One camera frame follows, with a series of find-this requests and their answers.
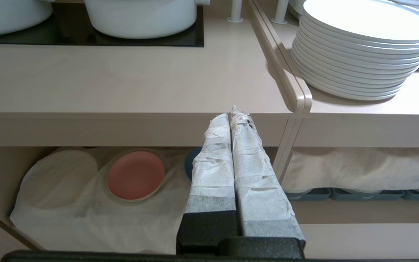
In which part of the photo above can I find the pink round plate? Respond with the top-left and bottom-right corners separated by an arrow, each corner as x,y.
107,151 -> 166,202

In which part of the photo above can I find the white liner cloth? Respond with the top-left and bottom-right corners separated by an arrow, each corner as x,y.
282,147 -> 419,194
9,147 -> 195,255

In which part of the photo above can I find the light wood shelf unit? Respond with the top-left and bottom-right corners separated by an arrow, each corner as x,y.
248,0 -> 419,262
0,0 -> 312,262

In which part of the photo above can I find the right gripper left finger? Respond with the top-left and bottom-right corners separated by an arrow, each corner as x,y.
176,113 -> 240,255

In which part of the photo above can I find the large white pot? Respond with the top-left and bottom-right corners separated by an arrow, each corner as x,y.
83,0 -> 210,39

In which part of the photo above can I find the white bowl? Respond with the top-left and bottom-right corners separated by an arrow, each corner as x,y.
289,0 -> 307,17

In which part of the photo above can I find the white round pot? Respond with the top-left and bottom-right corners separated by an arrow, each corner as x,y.
0,0 -> 53,38

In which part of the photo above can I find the blue round plate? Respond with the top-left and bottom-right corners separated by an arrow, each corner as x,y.
184,147 -> 203,181

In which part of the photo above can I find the white support post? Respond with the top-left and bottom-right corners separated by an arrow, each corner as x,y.
271,0 -> 290,24
227,0 -> 245,23

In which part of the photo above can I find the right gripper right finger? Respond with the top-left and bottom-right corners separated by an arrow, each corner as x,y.
230,105 -> 306,243

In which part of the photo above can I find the black mat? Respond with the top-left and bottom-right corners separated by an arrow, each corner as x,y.
0,2 -> 204,48

